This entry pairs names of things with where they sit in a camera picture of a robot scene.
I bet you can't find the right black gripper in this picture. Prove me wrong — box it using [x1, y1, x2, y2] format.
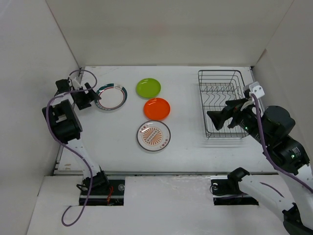
[206, 96, 270, 146]

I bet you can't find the green rimmed white plate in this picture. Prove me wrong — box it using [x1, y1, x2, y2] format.
[95, 83, 128, 111]

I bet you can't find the orange sunburst patterned plate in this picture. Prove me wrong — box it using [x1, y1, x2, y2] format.
[136, 120, 171, 152]

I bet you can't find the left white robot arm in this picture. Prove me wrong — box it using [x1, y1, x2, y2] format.
[42, 79, 110, 194]

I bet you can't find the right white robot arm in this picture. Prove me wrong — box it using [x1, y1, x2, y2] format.
[207, 98, 313, 235]

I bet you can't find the lime green plate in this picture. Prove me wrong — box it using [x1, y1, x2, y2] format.
[136, 78, 161, 98]

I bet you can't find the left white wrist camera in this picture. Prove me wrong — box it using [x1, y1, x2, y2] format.
[67, 77, 82, 90]

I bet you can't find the black wire dish rack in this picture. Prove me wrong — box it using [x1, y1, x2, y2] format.
[198, 70, 260, 141]

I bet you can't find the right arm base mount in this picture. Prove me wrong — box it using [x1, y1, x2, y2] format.
[209, 178, 259, 206]

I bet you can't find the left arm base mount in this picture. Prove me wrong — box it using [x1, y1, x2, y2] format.
[86, 178, 125, 206]

